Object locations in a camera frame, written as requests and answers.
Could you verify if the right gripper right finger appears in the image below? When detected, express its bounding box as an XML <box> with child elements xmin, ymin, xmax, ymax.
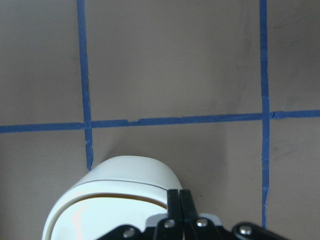
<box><xmin>179</xmin><ymin>189</ymin><xmax>222</xmax><ymax>240</ymax></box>

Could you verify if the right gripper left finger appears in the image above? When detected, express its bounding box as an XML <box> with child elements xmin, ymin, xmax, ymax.
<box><xmin>153</xmin><ymin>189</ymin><xmax>184</xmax><ymax>240</ymax></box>

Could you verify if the white trash can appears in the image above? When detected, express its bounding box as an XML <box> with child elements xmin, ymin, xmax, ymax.
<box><xmin>42</xmin><ymin>155</ymin><xmax>182</xmax><ymax>240</ymax></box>

